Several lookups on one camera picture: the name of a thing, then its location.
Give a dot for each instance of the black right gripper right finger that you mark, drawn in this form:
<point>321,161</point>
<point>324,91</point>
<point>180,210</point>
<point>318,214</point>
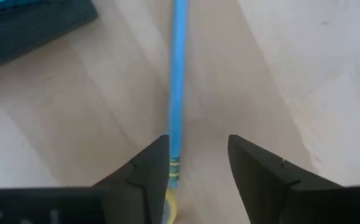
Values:
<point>266,186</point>

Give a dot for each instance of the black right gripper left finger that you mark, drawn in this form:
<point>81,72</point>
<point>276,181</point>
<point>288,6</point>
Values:
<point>142,186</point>

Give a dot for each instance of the light blue pencil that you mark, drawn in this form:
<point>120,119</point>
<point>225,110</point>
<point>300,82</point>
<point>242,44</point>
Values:
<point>178,77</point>

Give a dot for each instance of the black mesh desk organizer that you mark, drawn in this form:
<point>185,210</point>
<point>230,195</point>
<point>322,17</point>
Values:
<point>27,37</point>

